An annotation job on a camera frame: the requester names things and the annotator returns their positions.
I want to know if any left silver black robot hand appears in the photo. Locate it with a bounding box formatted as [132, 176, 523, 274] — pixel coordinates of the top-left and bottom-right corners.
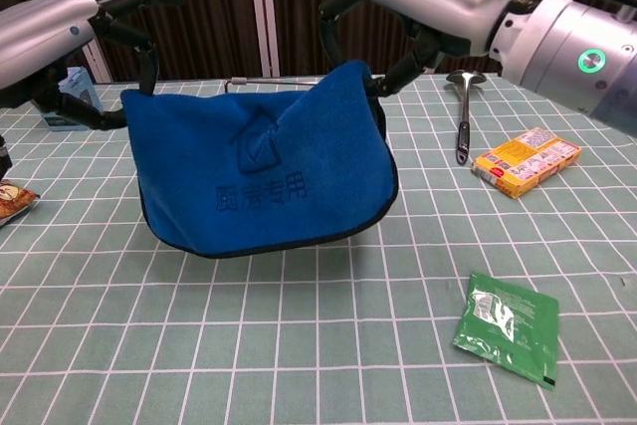
[0, 0, 186, 132]

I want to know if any steel ladle black handle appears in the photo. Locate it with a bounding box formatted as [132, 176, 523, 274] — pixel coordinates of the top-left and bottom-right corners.
[445, 70, 488, 166]

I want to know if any light blue small carton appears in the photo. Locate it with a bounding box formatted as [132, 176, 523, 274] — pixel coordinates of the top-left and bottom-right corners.
[40, 65, 106, 132]

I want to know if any chrome wire rack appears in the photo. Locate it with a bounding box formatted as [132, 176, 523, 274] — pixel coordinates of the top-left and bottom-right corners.
[226, 75, 319, 91]

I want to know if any yellow printed carton box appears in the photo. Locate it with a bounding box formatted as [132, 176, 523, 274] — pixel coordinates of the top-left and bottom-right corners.
[471, 127, 582, 201]

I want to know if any green foil sachet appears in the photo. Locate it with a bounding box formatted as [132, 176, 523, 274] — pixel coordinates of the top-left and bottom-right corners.
[451, 271, 561, 389]

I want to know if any orange green snack bag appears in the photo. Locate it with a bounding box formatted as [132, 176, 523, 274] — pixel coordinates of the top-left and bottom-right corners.
[0, 179, 41, 230]

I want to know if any green white grid tablecloth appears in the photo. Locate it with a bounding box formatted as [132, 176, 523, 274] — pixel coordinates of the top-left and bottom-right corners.
[0, 71, 637, 425]

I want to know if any blue microfibre kitchen towel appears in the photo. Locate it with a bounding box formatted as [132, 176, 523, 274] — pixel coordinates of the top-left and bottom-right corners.
[120, 60, 399, 260]

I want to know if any dark pleated curtain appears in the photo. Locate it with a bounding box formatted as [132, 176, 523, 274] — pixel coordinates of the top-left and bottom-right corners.
[0, 0, 637, 83]

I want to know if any white metal frame post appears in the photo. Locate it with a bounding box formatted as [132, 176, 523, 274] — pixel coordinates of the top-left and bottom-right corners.
[247, 0, 281, 79]
[39, 0, 113, 84]

